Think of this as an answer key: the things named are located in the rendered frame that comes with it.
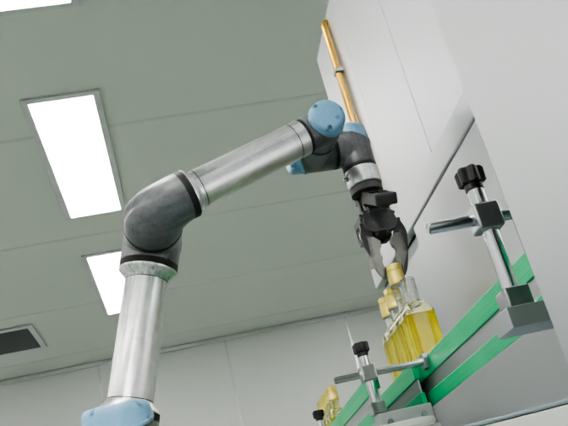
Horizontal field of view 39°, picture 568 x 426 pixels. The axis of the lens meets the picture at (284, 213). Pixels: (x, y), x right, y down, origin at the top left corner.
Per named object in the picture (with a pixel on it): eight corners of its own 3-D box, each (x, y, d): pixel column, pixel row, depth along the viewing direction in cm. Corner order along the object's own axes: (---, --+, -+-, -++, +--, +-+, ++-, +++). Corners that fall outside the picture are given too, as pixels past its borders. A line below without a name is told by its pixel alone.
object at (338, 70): (395, 235, 207) (328, 16, 235) (385, 237, 206) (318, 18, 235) (393, 240, 210) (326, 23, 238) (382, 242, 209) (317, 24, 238)
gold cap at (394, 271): (408, 281, 160) (402, 260, 161) (391, 284, 159) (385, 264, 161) (404, 286, 163) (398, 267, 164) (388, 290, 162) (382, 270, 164)
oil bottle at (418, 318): (466, 404, 143) (430, 294, 151) (436, 411, 142) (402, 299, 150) (456, 411, 148) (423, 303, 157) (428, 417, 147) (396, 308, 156)
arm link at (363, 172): (380, 160, 171) (344, 166, 170) (386, 178, 169) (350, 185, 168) (374, 176, 178) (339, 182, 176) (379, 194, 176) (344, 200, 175)
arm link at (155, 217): (109, 187, 143) (329, 83, 160) (111, 211, 153) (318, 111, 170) (140, 238, 140) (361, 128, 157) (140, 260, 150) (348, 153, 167)
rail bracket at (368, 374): (441, 399, 133) (420, 328, 138) (346, 420, 130) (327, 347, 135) (437, 402, 136) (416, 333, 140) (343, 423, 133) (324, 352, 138)
